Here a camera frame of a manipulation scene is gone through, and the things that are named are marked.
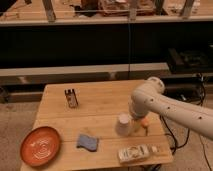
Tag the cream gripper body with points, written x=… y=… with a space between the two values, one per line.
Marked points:
x=135 y=125

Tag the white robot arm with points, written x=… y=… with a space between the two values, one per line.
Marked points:
x=149 y=97

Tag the orange ceramic plate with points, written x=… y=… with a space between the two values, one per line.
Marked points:
x=40 y=146

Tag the orange carrot toy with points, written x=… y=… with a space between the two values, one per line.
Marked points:
x=144 y=122

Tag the white plastic bottle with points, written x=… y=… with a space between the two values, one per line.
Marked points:
x=136 y=153

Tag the wooden table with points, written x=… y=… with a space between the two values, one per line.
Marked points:
x=99 y=104

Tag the blue sponge cloth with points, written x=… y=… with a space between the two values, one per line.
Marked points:
x=87 y=142

